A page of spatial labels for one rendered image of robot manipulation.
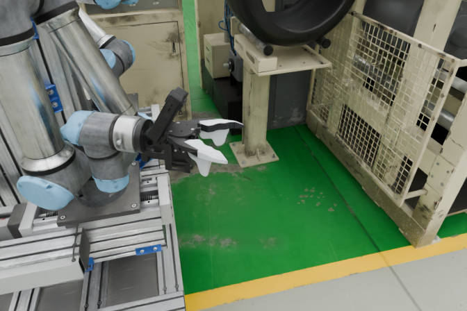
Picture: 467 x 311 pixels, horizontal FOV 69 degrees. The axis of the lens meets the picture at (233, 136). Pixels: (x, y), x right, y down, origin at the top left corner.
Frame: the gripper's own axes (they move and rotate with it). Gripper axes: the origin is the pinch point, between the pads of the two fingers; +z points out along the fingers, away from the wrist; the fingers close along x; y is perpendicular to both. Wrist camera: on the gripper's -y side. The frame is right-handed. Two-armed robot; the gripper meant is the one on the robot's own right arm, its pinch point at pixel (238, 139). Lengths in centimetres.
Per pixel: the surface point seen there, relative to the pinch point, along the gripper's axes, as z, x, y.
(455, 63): 60, -68, -2
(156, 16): -75, -134, 0
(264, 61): -6, -89, 9
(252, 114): -16, -133, 54
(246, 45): -17, -104, 6
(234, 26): -26, -117, 0
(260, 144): -10, -140, 78
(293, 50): 5, -119, 10
